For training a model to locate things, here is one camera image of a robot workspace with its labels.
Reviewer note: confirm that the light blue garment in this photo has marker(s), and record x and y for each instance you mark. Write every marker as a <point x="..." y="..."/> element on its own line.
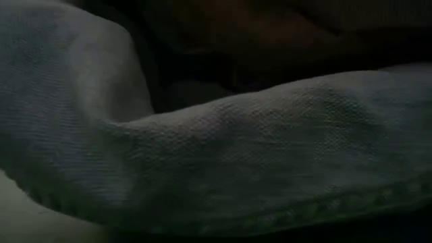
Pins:
<point x="236" y="152"/>

